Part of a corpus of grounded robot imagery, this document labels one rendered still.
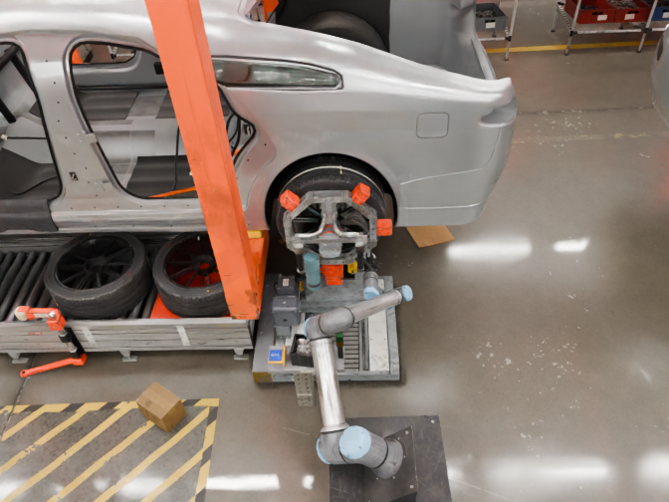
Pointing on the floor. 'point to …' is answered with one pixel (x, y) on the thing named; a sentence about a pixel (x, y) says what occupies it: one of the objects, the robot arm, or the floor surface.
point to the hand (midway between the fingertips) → (366, 250)
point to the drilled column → (305, 388)
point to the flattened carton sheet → (429, 235)
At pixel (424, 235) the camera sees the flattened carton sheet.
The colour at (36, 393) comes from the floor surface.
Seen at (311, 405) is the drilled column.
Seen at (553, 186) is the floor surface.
